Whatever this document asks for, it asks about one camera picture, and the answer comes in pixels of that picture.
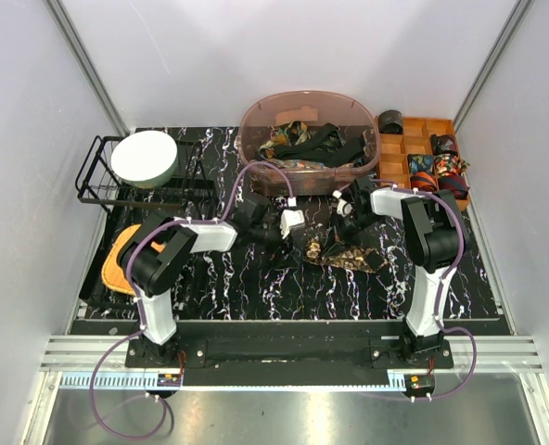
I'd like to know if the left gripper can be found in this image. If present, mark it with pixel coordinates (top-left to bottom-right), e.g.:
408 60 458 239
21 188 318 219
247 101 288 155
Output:
249 217 299 270

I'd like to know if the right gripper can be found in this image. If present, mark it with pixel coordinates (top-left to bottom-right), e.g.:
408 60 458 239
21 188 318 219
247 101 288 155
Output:
321 210 383 260

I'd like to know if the brown floral patterned tie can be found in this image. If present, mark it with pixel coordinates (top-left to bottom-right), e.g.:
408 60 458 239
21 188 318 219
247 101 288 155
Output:
304 237 389 273

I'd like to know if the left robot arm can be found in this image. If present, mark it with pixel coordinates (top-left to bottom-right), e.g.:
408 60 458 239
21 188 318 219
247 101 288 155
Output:
117 194 295 367

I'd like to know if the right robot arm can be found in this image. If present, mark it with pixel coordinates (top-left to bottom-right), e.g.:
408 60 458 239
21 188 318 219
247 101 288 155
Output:
333 177 468 368

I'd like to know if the orange striped rolled tie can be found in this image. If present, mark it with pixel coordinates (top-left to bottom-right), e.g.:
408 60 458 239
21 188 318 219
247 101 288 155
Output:
410 172 438 193

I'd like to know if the blue patterned rolled tie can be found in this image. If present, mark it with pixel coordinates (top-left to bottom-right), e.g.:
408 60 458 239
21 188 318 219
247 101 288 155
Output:
407 154 435 176

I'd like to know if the black tie in tub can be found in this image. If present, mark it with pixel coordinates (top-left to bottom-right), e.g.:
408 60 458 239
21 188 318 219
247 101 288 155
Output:
258 121 366 168

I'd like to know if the orange wooden divided tray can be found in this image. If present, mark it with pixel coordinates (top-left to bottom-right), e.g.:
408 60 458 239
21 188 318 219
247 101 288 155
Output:
377 116 470 210

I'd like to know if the brown translucent plastic tub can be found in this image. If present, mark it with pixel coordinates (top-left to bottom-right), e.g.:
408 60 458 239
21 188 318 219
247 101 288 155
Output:
236 90 381 197

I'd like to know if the maroon striped rolled tie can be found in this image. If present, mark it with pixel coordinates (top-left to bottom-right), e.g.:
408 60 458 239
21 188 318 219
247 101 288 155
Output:
438 174 469 200

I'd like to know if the red floral rolled tie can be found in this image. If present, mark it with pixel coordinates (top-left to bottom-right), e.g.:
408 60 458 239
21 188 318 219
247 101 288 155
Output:
434 152 469 178

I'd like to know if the dark grey rolled tie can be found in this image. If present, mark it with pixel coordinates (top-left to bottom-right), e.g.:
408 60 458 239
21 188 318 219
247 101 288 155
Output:
377 109 403 134

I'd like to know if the dark maroon rolled tie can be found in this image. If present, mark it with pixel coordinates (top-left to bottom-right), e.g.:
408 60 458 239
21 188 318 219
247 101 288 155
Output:
429 133 458 156

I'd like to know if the white round container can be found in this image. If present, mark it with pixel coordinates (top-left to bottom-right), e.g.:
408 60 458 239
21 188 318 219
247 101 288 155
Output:
110 130 178 189

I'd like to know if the orange woven bamboo tray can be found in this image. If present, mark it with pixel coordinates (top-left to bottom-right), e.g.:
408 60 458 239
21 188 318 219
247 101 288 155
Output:
101 224 140 296

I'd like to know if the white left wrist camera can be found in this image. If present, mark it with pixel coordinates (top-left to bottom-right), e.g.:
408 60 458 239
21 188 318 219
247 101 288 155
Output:
280 197 305 239

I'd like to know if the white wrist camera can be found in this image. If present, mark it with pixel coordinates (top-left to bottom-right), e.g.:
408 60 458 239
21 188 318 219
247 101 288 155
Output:
332 190 354 218
280 197 305 239

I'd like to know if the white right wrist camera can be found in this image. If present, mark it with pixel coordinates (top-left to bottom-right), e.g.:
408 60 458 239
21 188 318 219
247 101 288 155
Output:
332 190 354 218

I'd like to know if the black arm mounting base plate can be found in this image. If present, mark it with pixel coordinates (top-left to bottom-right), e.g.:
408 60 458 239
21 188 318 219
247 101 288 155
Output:
125 320 453 370

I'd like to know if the black wire dish rack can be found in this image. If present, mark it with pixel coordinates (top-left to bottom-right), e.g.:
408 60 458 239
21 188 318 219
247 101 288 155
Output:
74 135 218 221

